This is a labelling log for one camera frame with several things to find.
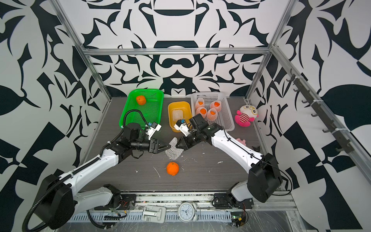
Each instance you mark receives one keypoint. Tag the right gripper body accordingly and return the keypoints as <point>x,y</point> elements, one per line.
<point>193,138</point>

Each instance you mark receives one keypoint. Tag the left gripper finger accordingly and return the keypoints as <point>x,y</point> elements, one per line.
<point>157,142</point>
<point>158,149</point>

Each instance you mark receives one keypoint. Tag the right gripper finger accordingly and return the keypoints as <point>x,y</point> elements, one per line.
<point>186,146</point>
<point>181,140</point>

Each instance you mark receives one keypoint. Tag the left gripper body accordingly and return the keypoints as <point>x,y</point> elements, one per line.
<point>143,145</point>

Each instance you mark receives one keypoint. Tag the orange toy fruit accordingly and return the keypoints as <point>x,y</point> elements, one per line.
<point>141,100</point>

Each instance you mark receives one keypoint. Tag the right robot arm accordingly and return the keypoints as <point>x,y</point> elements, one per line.
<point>264,176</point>

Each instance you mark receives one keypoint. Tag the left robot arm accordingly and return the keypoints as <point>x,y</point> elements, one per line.
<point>59,198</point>

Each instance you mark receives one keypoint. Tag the white perforated plastic basket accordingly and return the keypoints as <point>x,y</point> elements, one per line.
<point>224,117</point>

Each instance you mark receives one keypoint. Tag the green plastic basket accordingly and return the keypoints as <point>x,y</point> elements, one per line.
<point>151,110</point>

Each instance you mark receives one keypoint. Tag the yellow plastic tray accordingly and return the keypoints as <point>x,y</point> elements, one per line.
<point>183,105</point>

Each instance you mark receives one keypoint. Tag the small pink plush toy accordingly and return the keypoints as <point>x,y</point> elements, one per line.
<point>242,141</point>

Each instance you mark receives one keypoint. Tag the pink white plush toy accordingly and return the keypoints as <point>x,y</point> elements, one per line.
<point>246,115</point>

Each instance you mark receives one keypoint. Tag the small black toy figure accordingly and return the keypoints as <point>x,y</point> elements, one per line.
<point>256,149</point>

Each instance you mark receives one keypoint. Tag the white analog clock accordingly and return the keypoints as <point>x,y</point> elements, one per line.
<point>187,212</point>

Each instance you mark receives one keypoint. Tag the small green circuit board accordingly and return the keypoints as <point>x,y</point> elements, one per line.
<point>238,219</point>

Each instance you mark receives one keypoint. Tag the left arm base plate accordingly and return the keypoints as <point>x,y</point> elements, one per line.
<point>122,202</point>

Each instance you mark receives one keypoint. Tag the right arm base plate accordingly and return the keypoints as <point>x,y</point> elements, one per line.
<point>227,201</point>

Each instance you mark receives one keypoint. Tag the black hook rail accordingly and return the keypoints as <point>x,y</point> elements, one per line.
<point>317,119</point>

